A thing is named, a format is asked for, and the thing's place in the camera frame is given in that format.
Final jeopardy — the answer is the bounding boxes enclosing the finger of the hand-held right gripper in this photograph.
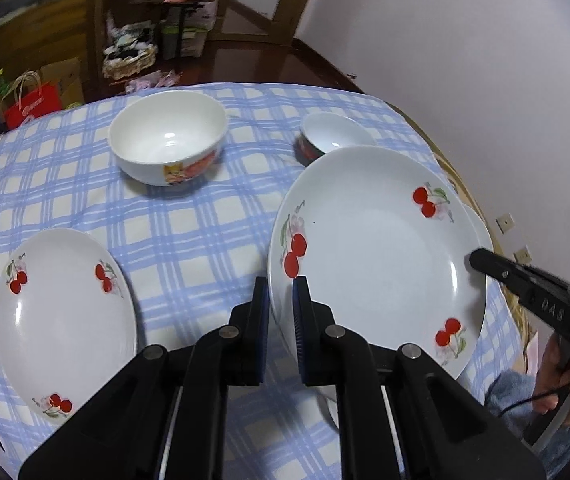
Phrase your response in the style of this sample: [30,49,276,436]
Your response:
[468,247,528,306]

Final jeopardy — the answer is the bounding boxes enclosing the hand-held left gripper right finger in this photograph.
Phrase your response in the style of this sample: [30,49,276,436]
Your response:
[292,276,546,480]

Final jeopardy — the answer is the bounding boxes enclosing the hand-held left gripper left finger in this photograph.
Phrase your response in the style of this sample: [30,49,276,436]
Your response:
[17,276,271,480]

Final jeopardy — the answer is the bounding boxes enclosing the plain white plate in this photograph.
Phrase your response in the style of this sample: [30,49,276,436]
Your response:
[462,202,492,257]

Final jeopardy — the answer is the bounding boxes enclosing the large cherry print plate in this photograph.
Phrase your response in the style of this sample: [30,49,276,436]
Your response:
[267,145,489,433]

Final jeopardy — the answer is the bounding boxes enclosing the small cherry print plate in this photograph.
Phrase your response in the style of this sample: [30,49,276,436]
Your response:
[0,227,138,419]

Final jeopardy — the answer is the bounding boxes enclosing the small red patterned bowl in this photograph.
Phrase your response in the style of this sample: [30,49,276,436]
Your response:
[294,112,379,166]

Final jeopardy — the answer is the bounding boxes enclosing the large white bowl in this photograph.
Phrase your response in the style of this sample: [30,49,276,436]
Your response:
[108,87,229,187]

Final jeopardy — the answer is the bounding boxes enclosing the blue fleece cloth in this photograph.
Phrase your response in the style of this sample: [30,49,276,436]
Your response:
[484,369,540,442]

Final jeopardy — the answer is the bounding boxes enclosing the blue checked cloth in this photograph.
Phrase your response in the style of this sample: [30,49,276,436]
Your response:
[0,82,527,480]

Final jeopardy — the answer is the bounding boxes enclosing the pink wrapped packets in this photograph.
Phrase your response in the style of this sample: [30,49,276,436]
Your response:
[124,69,184,94]

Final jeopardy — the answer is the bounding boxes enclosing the wicker basket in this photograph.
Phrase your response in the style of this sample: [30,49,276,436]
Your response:
[102,24,159,81]

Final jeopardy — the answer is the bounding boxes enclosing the white and green box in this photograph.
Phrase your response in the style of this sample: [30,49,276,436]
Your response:
[159,0,217,60]

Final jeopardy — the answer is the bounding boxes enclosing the black metal stand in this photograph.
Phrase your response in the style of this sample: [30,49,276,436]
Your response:
[165,1,201,60]

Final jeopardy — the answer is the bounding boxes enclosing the brown cardboard box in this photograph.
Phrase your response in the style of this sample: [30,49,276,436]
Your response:
[39,57,86,107]

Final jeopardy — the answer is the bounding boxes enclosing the red paper bag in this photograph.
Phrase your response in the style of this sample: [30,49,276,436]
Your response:
[4,72,64,132]

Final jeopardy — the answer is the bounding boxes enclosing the wooden cabinet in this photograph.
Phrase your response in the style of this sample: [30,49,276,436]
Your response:
[0,0,116,108]

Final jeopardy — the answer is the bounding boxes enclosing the black cable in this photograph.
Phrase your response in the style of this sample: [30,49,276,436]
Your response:
[494,367,570,417]

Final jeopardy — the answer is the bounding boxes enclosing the brown wooden frame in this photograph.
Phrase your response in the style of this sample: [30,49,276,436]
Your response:
[224,0,327,47]

